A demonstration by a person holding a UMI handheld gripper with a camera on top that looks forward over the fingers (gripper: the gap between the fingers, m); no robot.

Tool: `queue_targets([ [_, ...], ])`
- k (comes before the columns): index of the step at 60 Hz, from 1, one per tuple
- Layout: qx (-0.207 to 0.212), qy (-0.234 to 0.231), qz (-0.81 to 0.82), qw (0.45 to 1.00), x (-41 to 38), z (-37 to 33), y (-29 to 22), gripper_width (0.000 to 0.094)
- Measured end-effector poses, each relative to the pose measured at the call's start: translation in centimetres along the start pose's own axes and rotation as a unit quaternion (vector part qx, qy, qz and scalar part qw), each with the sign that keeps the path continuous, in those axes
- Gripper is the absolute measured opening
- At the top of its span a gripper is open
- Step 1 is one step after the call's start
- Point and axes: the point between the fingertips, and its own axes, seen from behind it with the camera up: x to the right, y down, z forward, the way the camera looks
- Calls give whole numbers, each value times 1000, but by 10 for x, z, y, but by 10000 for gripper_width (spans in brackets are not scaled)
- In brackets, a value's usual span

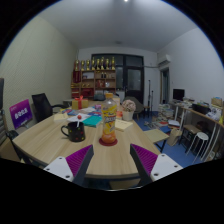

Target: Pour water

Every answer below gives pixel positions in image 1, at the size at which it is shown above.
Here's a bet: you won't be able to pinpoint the wooden shelf unit with trophies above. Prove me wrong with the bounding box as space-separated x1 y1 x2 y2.
70 56 118 100

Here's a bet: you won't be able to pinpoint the white round stool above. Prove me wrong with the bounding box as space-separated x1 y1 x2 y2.
186 131 209 164

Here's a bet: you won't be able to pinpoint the teal book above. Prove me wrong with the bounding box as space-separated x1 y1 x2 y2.
81 114 103 128

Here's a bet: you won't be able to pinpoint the purple sign board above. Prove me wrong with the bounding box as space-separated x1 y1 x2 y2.
8 98 34 130

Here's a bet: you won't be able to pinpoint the pink flowers in white pot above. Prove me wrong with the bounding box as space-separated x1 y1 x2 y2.
121 99 137 122

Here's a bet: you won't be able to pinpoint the white wall air conditioner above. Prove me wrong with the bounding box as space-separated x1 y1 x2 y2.
157 54 172 68

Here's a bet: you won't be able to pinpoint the dark glass double door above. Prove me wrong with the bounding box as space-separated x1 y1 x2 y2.
91 53 145 104

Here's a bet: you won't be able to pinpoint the small low wooden table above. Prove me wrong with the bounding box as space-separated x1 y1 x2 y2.
143 128 170 153

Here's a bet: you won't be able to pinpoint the blue books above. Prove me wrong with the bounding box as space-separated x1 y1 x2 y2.
61 108 81 116

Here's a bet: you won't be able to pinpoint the pile of books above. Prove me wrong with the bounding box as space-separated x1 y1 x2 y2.
144 103 183 130

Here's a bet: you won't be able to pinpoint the black computer monitor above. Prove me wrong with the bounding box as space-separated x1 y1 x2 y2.
172 88 186 102

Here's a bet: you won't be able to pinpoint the yellow iced tea bottle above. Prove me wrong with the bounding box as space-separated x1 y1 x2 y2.
100 92 118 145

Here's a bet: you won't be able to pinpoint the wooden square stool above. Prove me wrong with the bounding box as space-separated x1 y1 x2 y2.
178 124 201 154

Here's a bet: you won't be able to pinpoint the pale yellow notepad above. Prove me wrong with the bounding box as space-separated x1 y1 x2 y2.
114 118 134 132
53 112 70 122

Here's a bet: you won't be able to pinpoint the grey armchair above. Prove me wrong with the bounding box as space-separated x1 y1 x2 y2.
124 95 145 119

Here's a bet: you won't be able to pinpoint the black microphone stand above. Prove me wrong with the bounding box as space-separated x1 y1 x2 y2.
146 79 156 118

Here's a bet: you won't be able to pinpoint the long wooden side desk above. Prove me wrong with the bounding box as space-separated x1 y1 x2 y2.
169 99 224 148

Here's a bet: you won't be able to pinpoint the black box on desk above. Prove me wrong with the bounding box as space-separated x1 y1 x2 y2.
192 103 212 116

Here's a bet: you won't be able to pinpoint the white paper booklet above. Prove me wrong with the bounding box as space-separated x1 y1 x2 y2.
66 113 91 124

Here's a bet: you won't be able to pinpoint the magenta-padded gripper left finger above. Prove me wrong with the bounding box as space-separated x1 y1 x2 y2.
43 143 95 187

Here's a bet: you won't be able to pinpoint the black office chair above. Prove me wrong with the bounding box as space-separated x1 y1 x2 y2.
31 92 68 124

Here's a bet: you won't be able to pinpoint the black polka dot mug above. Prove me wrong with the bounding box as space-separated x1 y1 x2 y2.
60 121 87 143

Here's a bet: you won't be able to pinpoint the yellow gift box red ribbon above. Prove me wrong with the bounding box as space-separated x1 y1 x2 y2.
71 95 90 111

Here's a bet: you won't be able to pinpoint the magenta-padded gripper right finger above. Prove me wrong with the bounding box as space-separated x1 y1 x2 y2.
129 143 184 187

